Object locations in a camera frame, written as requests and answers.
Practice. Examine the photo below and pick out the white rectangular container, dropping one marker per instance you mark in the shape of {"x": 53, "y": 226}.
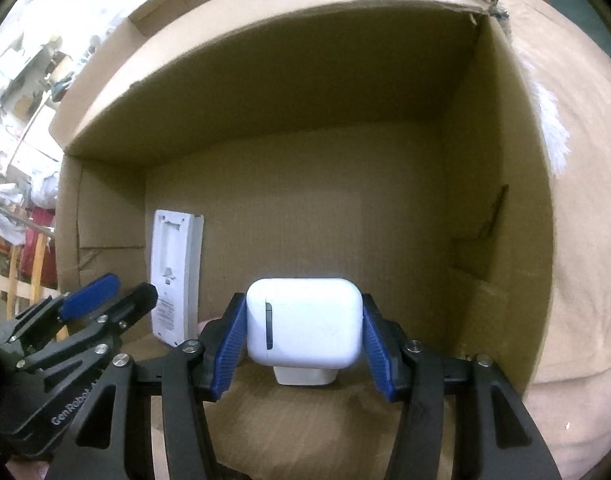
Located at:
{"x": 304, "y": 377}

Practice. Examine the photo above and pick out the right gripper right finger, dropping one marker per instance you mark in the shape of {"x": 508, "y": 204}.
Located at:
{"x": 445, "y": 399}

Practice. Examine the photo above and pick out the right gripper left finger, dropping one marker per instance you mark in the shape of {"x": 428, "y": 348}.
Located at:
{"x": 111, "y": 437}

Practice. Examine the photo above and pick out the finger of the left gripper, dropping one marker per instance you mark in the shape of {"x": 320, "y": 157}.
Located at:
{"x": 41, "y": 322}
{"x": 106, "y": 329}

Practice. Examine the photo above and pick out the white earbuds charging case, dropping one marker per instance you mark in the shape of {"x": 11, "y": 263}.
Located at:
{"x": 304, "y": 322}

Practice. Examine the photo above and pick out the brown cardboard box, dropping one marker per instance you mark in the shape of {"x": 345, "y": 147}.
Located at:
{"x": 392, "y": 143}

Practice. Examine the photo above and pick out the white fluffy patterned blanket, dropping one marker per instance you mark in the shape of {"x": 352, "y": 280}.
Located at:
{"x": 543, "y": 101}

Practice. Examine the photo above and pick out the white remote control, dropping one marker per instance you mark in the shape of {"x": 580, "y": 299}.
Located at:
{"x": 175, "y": 273}

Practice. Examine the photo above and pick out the wooden chair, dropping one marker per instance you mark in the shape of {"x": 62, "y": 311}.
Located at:
{"x": 21, "y": 276}

